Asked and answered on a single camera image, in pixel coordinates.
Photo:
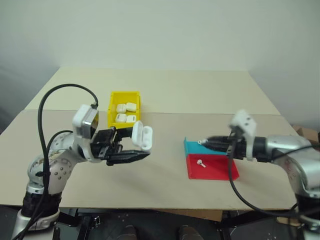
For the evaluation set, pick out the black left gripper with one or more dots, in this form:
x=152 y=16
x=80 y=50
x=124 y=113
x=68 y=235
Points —
x=105 y=142

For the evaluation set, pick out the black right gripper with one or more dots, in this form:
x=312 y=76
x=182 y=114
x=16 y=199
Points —
x=238 y=150

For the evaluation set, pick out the white earbud case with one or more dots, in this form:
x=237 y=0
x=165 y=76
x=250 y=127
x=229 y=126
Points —
x=140 y=132
x=131 y=119
x=121 y=108
x=121 y=117
x=131 y=106

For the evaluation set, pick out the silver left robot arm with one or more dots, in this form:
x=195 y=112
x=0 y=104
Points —
x=60 y=170

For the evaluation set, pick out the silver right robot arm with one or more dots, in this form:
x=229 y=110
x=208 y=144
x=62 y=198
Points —
x=300 y=165

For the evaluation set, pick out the closed white earbud case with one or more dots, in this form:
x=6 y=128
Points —
x=121 y=108
x=131 y=106
x=131 y=119
x=121 y=117

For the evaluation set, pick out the yellow plastic bin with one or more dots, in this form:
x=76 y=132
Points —
x=112 y=100

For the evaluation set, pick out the blue plastic tray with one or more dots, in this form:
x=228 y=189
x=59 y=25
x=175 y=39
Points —
x=193 y=148

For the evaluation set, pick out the red plastic tray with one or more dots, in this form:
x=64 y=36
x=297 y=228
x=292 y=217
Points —
x=212 y=170

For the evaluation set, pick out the brown cardboard box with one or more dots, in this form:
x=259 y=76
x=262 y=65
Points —
x=308 y=133

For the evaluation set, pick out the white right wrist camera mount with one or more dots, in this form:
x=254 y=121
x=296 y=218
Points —
x=246 y=122

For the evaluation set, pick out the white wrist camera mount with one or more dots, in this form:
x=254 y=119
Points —
x=246 y=122
x=81 y=115

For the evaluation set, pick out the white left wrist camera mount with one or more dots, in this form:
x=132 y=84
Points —
x=81 y=115

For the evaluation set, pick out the black table frame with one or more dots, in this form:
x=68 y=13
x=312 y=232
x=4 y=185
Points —
x=155 y=222

